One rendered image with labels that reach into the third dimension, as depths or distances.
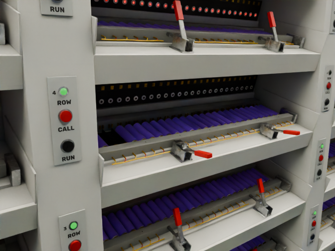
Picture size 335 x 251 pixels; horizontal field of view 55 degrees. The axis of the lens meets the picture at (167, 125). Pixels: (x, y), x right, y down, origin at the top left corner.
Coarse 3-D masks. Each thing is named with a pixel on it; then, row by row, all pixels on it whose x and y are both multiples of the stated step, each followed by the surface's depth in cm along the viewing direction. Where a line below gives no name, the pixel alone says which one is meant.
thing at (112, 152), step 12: (252, 120) 78; (264, 120) 79; (276, 120) 82; (288, 120) 85; (192, 132) 67; (204, 132) 68; (216, 132) 70; (228, 132) 72; (120, 144) 57; (132, 144) 58; (144, 144) 59; (156, 144) 61; (168, 144) 63; (204, 144) 66; (108, 156) 55; (120, 156) 57
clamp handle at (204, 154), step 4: (184, 144) 60; (184, 148) 60; (192, 152) 58; (196, 152) 57; (200, 152) 56; (204, 152) 56; (208, 152) 56; (200, 156) 56; (204, 156) 55; (208, 156) 55
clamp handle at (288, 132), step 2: (272, 126) 75; (270, 128) 76; (272, 128) 76; (274, 130) 75; (276, 130) 74; (278, 130) 74; (280, 130) 73; (282, 130) 73; (284, 130) 72; (286, 130) 72; (288, 130) 72; (290, 130) 72; (292, 130) 72; (294, 130) 71; (284, 132) 72; (286, 132) 72; (288, 132) 72; (290, 132) 71; (292, 132) 71; (294, 132) 70; (296, 132) 70; (298, 132) 70; (292, 134) 71; (294, 134) 70; (296, 134) 70; (298, 134) 70
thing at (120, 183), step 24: (216, 96) 85; (240, 96) 91; (264, 96) 95; (312, 120) 84; (216, 144) 69; (240, 144) 70; (264, 144) 73; (288, 144) 79; (120, 168) 55; (144, 168) 56; (168, 168) 57; (192, 168) 61; (216, 168) 66; (120, 192) 53; (144, 192) 56
